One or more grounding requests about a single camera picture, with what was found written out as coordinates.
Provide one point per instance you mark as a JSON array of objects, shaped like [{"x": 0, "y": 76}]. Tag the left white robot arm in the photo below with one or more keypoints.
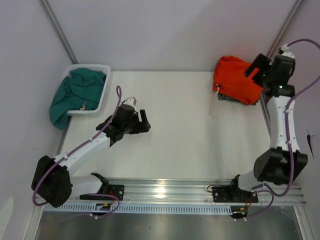
[{"x": 54, "y": 178}]

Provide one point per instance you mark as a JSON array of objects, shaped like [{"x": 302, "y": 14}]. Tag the aluminium mounting rail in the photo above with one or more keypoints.
[{"x": 191, "y": 192}]

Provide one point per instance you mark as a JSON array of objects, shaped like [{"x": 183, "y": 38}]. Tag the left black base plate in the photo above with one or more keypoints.
[{"x": 116, "y": 190}]

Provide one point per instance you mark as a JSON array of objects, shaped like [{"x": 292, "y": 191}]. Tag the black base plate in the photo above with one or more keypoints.
[
  {"x": 227, "y": 194},
  {"x": 116, "y": 190}
]

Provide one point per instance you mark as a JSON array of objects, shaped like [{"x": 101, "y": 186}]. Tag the teal shorts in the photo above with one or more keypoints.
[{"x": 60, "y": 106}]

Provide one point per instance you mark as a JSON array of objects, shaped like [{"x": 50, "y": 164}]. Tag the corner aluminium post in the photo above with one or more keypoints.
[
  {"x": 53, "y": 20},
  {"x": 286, "y": 26}
]

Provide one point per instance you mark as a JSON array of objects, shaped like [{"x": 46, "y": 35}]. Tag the left corner aluminium post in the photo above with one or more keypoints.
[{"x": 53, "y": 20}]

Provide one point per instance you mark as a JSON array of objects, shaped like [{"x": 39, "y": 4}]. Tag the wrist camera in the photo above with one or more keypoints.
[
  {"x": 131, "y": 101},
  {"x": 284, "y": 50}
]

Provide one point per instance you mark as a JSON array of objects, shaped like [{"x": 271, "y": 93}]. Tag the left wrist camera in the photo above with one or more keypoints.
[{"x": 131, "y": 101}]

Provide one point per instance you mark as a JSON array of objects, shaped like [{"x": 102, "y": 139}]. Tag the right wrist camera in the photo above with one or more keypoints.
[{"x": 284, "y": 50}]

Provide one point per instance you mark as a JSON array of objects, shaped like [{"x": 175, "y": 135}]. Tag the olive green folded shorts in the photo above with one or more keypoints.
[{"x": 253, "y": 103}]

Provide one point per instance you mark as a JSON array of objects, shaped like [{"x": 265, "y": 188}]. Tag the orange shorts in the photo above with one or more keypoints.
[{"x": 229, "y": 79}]

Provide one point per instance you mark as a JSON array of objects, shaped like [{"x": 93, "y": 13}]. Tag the grey folded shorts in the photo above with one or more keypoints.
[{"x": 223, "y": 97}]

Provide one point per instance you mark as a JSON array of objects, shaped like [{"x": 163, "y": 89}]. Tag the white plastic basket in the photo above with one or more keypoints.
[{"x": 87, "y": 86}]

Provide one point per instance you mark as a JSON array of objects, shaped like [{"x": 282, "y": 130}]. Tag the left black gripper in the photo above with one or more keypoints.
[{"x": 140, "y": 127}]

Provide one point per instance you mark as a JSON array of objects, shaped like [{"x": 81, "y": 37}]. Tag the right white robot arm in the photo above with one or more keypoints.
[{"x": 277, "y": 168}]

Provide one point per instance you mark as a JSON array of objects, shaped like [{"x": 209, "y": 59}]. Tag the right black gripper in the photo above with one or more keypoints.
[{"x": 260, "y": 62}]

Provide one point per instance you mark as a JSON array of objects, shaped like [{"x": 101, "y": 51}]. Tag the right corner aluminium post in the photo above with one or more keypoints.
[{"x": 286, "y": 26}]

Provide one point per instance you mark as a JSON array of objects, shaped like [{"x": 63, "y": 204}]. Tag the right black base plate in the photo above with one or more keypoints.
[{"x": 227, "y": 194}]

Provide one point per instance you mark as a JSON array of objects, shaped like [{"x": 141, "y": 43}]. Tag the white slotted cable duct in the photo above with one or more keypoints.
[{"x": 143, "y": 208}]

